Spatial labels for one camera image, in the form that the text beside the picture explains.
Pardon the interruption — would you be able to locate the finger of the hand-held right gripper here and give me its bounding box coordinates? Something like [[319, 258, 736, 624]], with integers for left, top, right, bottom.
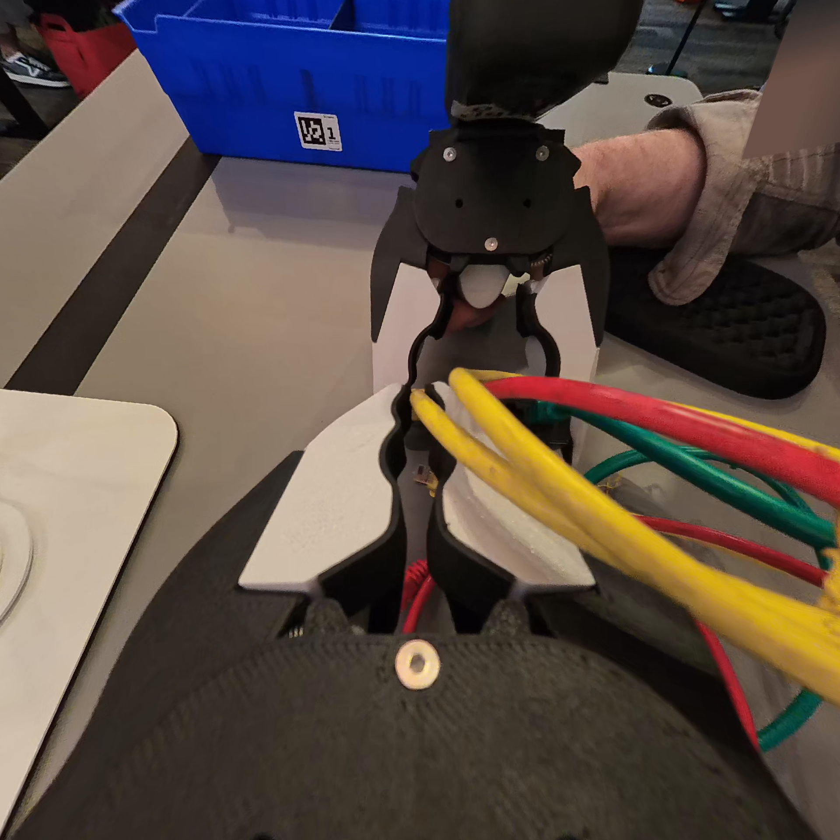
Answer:
[[371, 261, 460, 396], [515, 264, 601, 463]]

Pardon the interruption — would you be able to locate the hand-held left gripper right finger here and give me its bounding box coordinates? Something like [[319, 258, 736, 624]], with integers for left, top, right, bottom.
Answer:
[[425, 382, 597, 634]]

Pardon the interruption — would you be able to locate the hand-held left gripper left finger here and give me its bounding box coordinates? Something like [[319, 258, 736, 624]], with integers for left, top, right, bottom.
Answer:
[[238, 382, 413, 634]]

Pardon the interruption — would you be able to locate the yellow ethernet cable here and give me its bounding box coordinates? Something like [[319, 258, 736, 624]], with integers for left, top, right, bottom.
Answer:
[[409, 388, 840, 710], [472, 369, 840, 462], [448, 367, 840, 697]]

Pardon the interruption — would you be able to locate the black network switch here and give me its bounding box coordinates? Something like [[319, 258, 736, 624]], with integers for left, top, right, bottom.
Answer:
[[403, 384, 577, 468]]

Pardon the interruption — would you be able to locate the person's right forearm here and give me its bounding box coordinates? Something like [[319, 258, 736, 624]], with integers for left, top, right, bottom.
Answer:
[[570, 88, 840, 307]]

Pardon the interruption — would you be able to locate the person's right hand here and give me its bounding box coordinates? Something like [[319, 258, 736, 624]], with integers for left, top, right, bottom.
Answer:
[[430, 272, 509, 333]]

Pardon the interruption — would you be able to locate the black foam wrist pad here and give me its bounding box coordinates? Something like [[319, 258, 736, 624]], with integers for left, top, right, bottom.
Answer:
[[604, 248, 828, 401]]

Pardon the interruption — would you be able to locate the black floor lamp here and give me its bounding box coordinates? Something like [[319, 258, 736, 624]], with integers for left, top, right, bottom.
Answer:
[[646, 0, 706, 78]]

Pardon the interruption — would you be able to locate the large blue plastic bin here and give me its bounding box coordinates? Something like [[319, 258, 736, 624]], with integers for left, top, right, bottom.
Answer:
[[113, 0, 454, 175]]

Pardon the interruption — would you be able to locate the red fabric bag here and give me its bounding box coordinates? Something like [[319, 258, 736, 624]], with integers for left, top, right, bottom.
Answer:
[[36, 13, 135, 99]]

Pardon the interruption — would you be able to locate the red ethernet cable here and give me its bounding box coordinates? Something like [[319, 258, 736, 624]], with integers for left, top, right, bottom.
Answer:
[[399, 377, 840, 752]]

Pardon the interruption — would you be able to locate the green ethernet cable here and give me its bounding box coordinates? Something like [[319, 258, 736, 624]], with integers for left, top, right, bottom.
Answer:
[[528, 402, 840, 753]]

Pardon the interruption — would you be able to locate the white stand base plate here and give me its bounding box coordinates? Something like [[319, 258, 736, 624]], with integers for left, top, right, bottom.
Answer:
[[0, 389, 179, 837]]

